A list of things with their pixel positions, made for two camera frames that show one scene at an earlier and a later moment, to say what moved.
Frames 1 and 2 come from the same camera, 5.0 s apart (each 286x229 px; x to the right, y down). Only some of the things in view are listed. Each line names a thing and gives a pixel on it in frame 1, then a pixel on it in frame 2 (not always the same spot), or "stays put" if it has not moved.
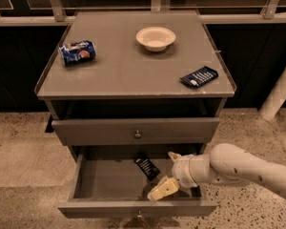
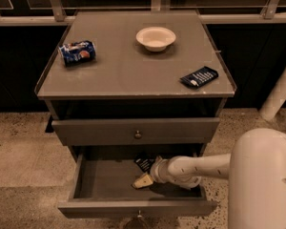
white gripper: x=182 y=170 → x=157 y=172
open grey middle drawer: x=108 y=182 stays put
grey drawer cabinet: x=134 y=86 stays put
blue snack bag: x=78 y=52 stays put
